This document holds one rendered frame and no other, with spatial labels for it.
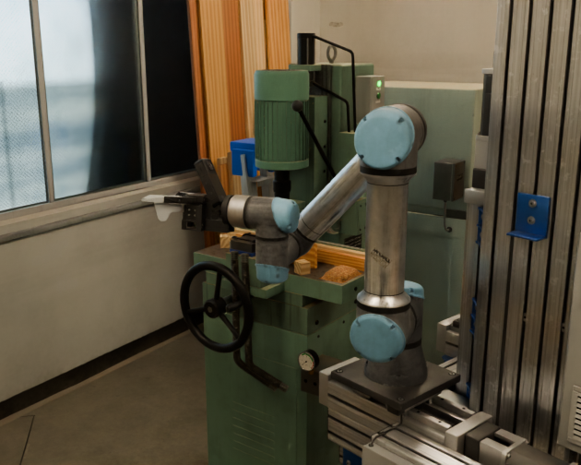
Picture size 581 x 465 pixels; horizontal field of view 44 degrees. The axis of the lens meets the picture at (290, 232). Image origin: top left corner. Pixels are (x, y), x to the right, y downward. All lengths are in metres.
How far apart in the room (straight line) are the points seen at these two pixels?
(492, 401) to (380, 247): 0.51
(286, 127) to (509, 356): 1.00
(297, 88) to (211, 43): 1.63
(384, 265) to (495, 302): 0.32
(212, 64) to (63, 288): 1.37
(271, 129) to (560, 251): 1.03
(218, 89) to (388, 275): 2.50
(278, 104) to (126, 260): 1.67
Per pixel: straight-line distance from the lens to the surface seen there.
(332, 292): 2.13
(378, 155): 1.42
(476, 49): 4.52
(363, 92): 2.47
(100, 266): 3.56
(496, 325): 1.71
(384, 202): 1.46
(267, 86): 2.25
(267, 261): 1.60
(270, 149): 2.27
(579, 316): 1.55
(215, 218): 1.65
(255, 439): 2.54
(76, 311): 3.52
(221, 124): 3.87
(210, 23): 3.84
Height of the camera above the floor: 1.59
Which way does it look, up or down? 15 degrees down
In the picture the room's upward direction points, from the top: straight up
